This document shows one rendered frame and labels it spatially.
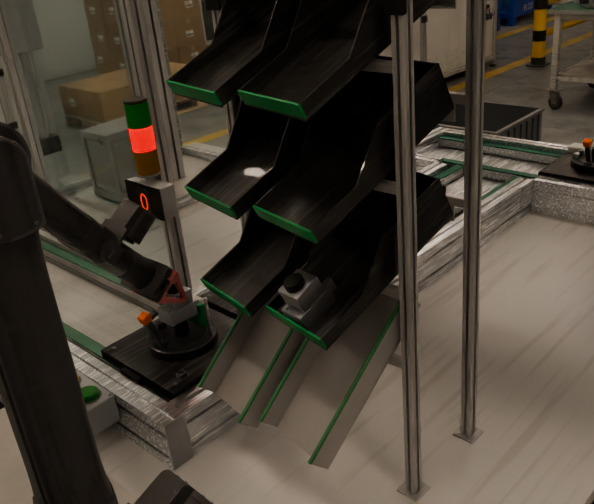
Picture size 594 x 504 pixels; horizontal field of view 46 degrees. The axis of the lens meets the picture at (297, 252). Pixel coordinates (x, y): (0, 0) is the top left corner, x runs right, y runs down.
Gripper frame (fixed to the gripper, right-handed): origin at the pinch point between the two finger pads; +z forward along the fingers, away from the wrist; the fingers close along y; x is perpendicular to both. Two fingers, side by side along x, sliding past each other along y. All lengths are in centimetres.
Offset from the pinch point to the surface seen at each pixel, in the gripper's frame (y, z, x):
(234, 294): -27.1, -13.2, -2.0
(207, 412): -16.5, 5.9, 16.6
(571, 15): 139, 345, -372
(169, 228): 17.6, 4.6, -13.6
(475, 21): -54, -25, -46
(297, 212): -42, -25, -14
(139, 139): 16.6, -14.1, -24.6
